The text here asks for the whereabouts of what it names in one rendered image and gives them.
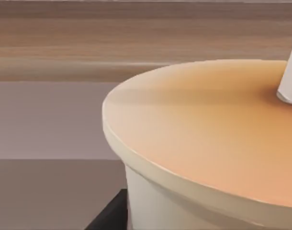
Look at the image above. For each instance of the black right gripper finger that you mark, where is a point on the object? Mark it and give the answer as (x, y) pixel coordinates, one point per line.
(115, 213)

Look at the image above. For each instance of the cream cup with orange lid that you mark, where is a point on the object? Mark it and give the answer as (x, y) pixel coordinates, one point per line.
(198, 148)

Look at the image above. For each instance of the wooden cupboard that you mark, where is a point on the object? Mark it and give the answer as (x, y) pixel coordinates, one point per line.
(112, 40)

